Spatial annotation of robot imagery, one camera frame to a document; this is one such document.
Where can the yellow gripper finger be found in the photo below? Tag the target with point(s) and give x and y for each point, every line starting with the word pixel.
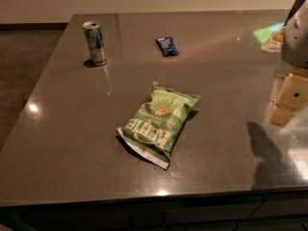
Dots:
pixel 288 96

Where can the silver blue redbull can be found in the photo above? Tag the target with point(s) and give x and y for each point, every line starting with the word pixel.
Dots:
pixel 95 42

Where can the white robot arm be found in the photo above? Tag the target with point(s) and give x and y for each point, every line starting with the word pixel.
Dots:
pixel 294 49

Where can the dark cabinet drawers under counter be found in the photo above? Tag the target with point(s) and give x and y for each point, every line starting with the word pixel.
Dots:
pixel 275 211

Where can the small dark blue snack packet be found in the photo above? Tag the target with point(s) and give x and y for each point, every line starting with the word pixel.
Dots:
pixel 167 46

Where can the green kettle chips bag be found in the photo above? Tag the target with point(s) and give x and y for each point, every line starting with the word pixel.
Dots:
pixel 154 129

